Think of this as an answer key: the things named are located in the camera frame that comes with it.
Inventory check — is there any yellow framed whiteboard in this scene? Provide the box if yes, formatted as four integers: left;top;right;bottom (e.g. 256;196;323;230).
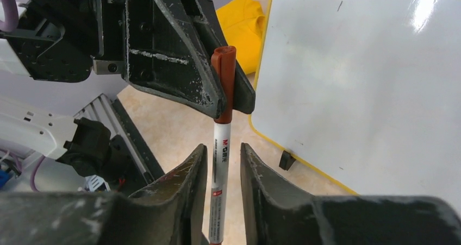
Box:
251;0;460;210

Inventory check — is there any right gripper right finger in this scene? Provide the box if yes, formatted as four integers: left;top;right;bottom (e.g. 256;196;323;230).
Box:
240;143;460;244

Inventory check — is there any white marker pen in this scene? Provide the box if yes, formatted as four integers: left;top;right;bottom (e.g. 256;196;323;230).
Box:
209;123;231;244

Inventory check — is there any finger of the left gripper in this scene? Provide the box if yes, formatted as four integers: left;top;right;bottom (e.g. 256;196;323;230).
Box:
124;0;226;118
182;0;256;115

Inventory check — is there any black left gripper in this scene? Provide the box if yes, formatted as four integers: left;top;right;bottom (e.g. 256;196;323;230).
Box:
1;0;125;83

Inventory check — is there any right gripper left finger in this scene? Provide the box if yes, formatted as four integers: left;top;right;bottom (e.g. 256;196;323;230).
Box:
1;144;208;244

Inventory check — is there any yellow cloth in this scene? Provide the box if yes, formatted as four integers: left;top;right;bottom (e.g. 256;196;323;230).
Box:
216;0;265;74

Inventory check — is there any brown marker cap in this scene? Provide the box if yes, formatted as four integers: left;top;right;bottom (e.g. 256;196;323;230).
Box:
211;46;236;124

